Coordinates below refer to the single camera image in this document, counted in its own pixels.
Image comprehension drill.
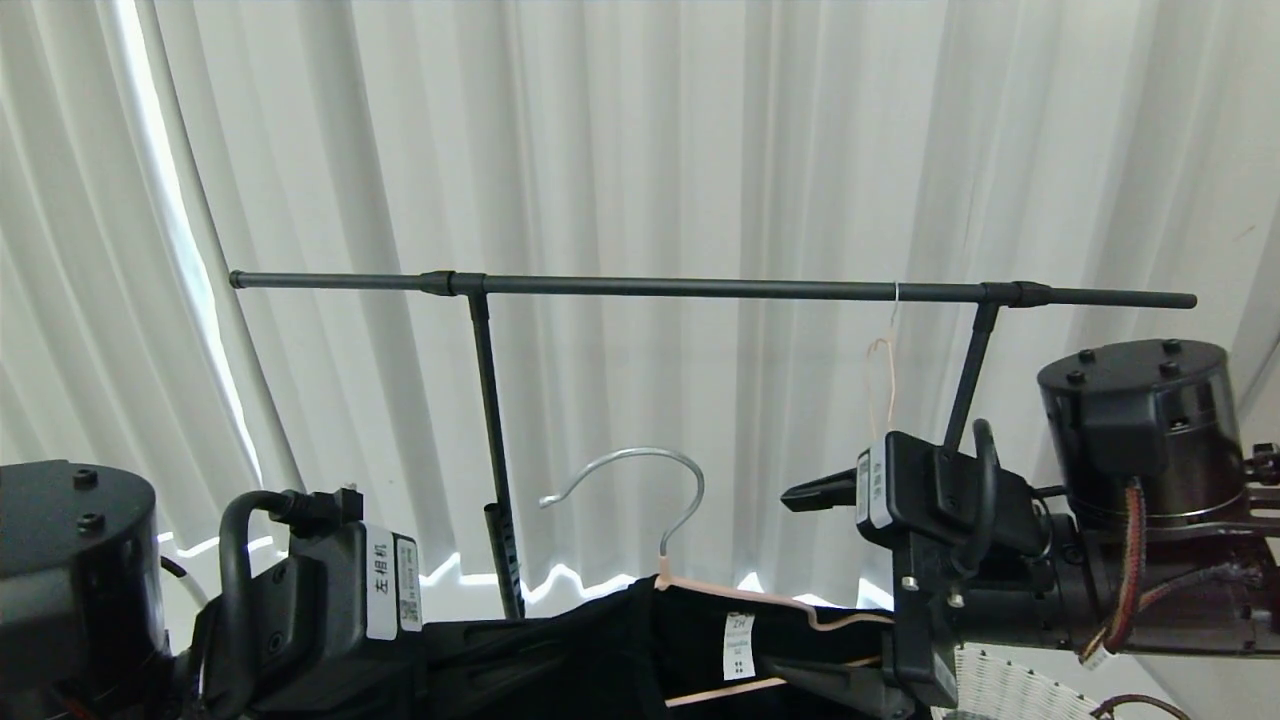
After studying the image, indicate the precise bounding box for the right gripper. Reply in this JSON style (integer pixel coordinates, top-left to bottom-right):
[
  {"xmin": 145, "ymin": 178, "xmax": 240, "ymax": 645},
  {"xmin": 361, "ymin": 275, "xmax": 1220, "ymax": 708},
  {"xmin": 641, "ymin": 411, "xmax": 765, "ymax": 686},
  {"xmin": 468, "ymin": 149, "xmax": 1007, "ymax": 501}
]
[{"xmin": 765, "ymin": 467, "xmax": 1098, "ymax": 720}]

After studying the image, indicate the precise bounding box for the pink clothes hanger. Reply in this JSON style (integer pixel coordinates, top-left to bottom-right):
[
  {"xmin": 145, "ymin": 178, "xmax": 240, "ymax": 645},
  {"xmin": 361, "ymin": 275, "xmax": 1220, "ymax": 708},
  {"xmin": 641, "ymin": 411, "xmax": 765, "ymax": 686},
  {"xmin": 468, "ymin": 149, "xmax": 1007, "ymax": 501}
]
[
  {"xmin": 540, "ymin": 447, "xmax": 897, "ymax": 709},
  {"xmin": 865, "ymin": 283, "xmax": 902, "ymax": 442}
]

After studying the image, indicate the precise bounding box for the black garment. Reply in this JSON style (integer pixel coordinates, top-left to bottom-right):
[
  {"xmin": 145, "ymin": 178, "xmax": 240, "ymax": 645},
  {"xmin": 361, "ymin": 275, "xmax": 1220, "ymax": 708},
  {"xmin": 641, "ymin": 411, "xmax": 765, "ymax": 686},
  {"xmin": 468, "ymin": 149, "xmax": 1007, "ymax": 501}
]
[{"xmin": 420, "ymin": 575, "xmax": 933, "ymax": 720}]

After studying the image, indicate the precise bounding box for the white laundry basket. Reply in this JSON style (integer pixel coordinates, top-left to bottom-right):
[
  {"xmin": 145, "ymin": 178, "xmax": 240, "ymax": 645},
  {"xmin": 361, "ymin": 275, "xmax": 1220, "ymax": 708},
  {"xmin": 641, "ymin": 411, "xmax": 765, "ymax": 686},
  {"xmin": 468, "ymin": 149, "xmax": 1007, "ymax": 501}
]
[{"xmin": 933, "ymin": 645, "xmax": 1193, "ymax": 720}]

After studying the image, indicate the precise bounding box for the black clothes rack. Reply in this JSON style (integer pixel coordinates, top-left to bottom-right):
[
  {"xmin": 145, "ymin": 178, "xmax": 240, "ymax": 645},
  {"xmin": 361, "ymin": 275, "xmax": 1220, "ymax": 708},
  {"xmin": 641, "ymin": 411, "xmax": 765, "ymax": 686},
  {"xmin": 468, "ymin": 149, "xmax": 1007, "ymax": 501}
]
[{"xmin": 229, "ymin": 269, "xmax": 1198, "ymax": 621}]

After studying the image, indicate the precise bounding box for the white curtain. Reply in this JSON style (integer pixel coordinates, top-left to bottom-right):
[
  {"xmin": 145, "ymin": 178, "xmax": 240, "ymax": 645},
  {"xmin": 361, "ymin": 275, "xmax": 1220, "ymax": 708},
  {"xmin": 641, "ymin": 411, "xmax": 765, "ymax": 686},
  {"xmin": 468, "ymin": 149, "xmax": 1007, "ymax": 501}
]
[{"xmin": 0, "ymin": 0, "xmax": 1280, "ymax": 613}]

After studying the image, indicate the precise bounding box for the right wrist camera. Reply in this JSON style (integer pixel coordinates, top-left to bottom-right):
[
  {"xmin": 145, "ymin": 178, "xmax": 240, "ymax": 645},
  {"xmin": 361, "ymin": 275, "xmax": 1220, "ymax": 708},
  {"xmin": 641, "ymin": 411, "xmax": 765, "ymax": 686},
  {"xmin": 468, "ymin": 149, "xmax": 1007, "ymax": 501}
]
[{"xmin": 855, "ymin": 430, "xmax": 1049, "ymax": 607}]

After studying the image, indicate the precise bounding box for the black cable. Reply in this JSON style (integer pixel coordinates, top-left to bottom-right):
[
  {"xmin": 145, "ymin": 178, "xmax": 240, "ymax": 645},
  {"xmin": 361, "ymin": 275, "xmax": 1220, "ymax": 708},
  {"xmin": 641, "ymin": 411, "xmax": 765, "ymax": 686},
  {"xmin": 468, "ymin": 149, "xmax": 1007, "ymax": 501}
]
[
  {"xmin": 950, "ymin": 418, "xmax": 1051, "ymax": 579},
  {"xmin": 218, "ymin": 487, "xmax": 363, "ymax": 720}
]

